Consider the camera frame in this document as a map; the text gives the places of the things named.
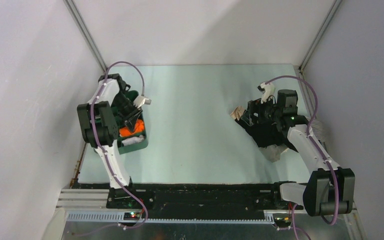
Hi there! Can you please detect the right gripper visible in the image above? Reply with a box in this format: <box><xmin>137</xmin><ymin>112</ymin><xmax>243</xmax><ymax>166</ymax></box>
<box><xmin>240</xmin><ymin>93</ymin><xmax>282</xmax><ymax>126</ymax></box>

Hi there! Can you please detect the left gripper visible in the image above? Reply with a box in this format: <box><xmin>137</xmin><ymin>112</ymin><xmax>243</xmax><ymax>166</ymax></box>
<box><xmin>112</xmin><ymin>92</ymin><xmax>143</xmax><ymax>134</ymax></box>

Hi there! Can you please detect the orange underwear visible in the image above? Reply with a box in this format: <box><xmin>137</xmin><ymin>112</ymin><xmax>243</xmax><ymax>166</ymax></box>
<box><xmin>119</xmin><ymin>119</ymin><xmax>146</xmax><ymax>138</ymax></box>

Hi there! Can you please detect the white underwear black trim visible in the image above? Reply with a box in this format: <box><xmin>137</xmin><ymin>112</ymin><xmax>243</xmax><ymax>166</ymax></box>
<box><xmin>121</xmin><ymin>134</ymin><xmax>145</xmax><ymax>146</ymax></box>

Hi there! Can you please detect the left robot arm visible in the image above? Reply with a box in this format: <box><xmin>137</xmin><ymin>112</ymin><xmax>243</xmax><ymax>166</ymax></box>
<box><xmin>76</xmin><ymin>73</ymin><xmax>143</xmax><ymax>189</ymax></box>

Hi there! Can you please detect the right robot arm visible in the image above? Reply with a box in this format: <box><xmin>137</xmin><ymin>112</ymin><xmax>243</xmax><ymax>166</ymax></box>
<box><xmin>231</xmin><ymin>89</ymin><xmax>355</xmax><ymax>217</ymax></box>

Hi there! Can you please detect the black underwear beige waistband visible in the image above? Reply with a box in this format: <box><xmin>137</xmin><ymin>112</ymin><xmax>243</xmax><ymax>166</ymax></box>
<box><xmin>230</xmin><ymin>106</ymin><xmax>298</xmax><ymax>152</ymax></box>

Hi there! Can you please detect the grey underwear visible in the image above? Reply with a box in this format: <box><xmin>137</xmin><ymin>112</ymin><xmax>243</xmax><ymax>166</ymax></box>
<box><xmin>259</xmin><ymin>144</ymin><xmax>289</xmax><ymax>163</ymax></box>

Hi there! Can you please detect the green divided tray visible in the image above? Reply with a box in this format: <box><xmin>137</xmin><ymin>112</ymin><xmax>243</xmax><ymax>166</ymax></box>
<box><xmin>111</xmin><ymin>90</ymin><xmax>148</xmax><ymax>155</ymax></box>

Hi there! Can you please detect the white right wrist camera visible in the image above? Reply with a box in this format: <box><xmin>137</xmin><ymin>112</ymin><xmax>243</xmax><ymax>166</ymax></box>
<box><xmin>257</xmin><ymin>82</ymin><xmax>275</xmax><ymax>104</ymax></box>

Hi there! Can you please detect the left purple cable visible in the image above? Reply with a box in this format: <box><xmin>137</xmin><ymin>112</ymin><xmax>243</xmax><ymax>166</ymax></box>
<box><xmin>79</xmin><ymin>61</ymin><xmax>150</xmax><ymax>237</ymax></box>

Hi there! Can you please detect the purple cable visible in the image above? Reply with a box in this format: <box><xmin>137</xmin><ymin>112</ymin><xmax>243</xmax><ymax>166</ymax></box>
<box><xmin>264</xmin><ymin>75</ymin><xmax>340</xmax><ymax>240</ymax></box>
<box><xmin>79</xmin><ymin>61</ymin><xmax>150</xmax><ymax>237</ymax></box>

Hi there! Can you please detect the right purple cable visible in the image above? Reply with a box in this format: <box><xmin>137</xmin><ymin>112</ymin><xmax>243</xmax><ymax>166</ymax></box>
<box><xmin>264</xmin><ymin>75</ymin><xmax>340</xmax><ymax>240</ymax></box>

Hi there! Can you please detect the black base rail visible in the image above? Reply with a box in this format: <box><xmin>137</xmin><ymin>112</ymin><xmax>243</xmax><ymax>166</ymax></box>
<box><xmin>106</xmin><ymin>183</ymin><xmax>293</xmax><ymax>221</ymax></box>

